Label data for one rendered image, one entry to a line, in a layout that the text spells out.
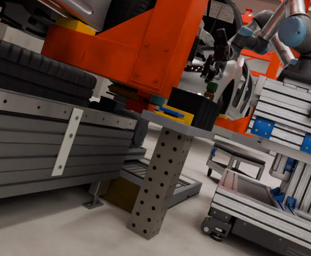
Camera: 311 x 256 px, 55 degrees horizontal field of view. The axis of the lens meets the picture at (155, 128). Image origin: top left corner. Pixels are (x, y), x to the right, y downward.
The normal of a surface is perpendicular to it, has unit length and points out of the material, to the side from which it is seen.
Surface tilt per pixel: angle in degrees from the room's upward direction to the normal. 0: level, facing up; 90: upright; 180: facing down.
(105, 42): 90
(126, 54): 90
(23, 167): 90
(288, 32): 96
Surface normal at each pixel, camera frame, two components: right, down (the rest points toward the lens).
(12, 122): 0.86, 0.33
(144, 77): -0.38, -0.07
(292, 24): -0.86, -0.15
